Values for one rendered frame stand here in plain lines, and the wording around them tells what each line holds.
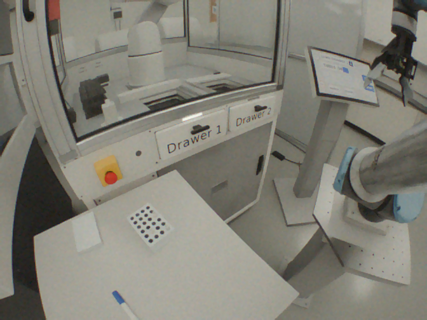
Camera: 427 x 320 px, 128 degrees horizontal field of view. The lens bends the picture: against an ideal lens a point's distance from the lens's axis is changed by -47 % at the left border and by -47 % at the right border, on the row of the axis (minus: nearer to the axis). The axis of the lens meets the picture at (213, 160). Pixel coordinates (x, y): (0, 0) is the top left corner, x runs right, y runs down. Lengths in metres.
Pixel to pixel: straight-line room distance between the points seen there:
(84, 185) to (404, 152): 0.74
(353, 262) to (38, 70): 0.97
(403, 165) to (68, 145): 0.69
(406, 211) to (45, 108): 0.88
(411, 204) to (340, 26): 1.77
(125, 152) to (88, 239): 0.29
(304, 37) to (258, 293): 2.12
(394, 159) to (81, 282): 0.69
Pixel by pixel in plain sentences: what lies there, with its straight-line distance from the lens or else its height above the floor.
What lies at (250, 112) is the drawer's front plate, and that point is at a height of 0.88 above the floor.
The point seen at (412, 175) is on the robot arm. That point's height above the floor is 1.14.
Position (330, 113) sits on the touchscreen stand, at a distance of 1.28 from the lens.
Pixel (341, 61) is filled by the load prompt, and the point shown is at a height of 1.16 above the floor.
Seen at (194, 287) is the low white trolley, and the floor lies 0.76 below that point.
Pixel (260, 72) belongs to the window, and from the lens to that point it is 0.89.
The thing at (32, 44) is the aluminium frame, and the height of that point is 1.30.
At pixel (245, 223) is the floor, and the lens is 1.48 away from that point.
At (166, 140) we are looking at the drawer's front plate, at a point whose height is 0.90.
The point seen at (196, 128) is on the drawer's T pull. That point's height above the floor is 0.91.
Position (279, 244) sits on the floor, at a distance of 1.44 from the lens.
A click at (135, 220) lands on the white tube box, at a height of 0.80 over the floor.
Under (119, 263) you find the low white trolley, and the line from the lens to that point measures 0.56.
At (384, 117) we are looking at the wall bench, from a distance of 3.35.
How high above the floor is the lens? 1.23
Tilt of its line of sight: 39 degrees down
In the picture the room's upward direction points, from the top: straight up
